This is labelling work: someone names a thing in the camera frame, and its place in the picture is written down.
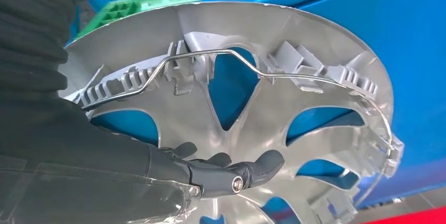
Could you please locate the blue metal shelf rack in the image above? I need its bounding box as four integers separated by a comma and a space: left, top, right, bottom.
68, 0, 446, 209

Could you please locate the red barrier tape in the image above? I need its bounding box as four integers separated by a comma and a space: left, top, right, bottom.
362, 207, 446, 224

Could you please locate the green plastic crate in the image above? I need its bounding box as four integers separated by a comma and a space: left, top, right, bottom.
75, 0, 247, 40

